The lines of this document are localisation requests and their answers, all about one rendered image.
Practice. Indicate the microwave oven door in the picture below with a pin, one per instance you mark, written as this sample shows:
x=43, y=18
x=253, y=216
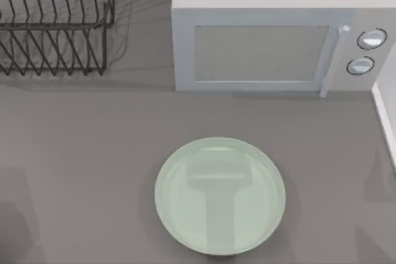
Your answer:
x=185, y=53

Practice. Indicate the pale green round plate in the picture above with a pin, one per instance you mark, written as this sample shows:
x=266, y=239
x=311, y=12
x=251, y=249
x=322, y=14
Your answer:
x=220, y=196

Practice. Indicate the small microwave knob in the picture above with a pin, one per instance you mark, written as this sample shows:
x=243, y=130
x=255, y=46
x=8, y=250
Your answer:
x=359, y=65

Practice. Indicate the large microwave knob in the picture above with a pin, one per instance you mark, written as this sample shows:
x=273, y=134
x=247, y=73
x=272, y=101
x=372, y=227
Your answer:
x=371, y=38

